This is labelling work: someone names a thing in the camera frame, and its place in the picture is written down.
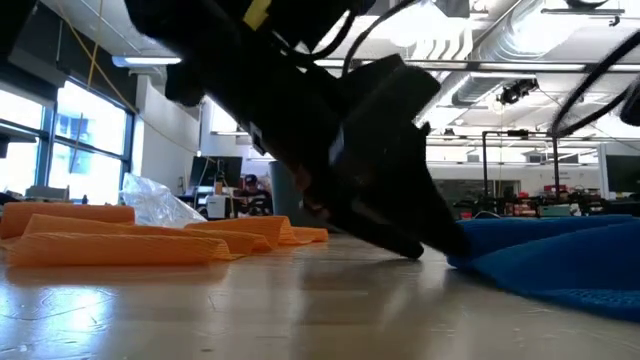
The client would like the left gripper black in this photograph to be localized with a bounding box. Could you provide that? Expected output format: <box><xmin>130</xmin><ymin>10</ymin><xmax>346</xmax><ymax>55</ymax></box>
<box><xmin>294</xmin><ymin>53</ymin><xmax>470</xmax><ymax>260</ymax></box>

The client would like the blue elastic bandage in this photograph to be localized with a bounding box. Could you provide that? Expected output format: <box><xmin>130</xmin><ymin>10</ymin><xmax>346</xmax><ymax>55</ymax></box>
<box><xmin>446</xmin><ymin>213</ymin><xmax>640</xmax><ymax>324</ymax></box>

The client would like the clear plastic bag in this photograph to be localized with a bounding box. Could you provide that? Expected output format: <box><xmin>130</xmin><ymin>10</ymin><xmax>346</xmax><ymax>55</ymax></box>
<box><xmin>119</xmin><ymin>172</ymin><xmax>208</xmax><ymax>229</ymax></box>

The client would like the orange elastic bandage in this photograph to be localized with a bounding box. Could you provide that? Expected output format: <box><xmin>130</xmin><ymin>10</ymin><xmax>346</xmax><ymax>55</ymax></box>
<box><xmin>0</xmin><ymin>201</ymin><xmax>330</xmax><ymax>268</ymax></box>

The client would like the cluttered workbench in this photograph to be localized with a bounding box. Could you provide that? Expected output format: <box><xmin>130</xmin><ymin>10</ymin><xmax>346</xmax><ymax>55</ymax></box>
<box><xmin>452</xmin><ymin>182</ymin><xmax>640</xmax><ymax>219</ymax></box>

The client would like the dark teal plastic bin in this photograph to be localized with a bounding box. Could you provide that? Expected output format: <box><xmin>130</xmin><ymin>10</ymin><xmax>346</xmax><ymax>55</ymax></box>
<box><xmin>268</xmin><ymin>159</ymin><xmax>326</xmax><ymax>229</ymax></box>

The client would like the person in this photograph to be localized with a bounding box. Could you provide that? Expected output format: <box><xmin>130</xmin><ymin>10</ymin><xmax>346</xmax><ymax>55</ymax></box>
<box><xmin>234</xmin><ymin>173</ymin><xmax>274</xmax><ymax>217</ymax></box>

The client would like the black stand pole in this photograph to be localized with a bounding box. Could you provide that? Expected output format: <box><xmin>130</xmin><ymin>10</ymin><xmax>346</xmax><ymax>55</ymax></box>
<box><xmin>549</xmin><ymin>134</ymin><xmax>562</xmax><ymax>201</ymax></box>

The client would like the white box device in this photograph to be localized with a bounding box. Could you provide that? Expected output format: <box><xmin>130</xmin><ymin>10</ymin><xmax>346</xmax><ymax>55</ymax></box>
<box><xmin>206</xmin><ymin>194</ymin><xmax>231</xmax><ymax>220</ymax></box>

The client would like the black computer monitor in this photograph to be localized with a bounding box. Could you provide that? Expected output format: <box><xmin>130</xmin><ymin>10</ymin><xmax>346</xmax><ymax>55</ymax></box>
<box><xmin>604</xmin><ymin>153</ymin><xmax>640</xmax><ymax>194</ymax></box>
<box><xmin>188</xmin><ymin>155</ymin><xmax>244</xmax><ymax>189</ymax></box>

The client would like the long ceiling light strip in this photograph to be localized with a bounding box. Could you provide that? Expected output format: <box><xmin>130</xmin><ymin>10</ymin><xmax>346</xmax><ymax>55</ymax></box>
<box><xmin>112</xmin><ymin>55</ymin><xmax>182</xmax><ymax>69</ymax></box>

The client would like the large framed window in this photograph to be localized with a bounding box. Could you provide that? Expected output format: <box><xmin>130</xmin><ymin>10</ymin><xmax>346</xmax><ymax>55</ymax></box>
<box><xmin>0</xmin><ymin>79</ymin><xmax>136</xmax><ymax>206</ymax></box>

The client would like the black ceiling camera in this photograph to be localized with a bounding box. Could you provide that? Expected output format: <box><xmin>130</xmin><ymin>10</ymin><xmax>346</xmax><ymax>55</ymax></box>
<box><xmin>497</xmin><ymin>78</ymin><xmax>540</xmax><ymax>106</ymax></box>

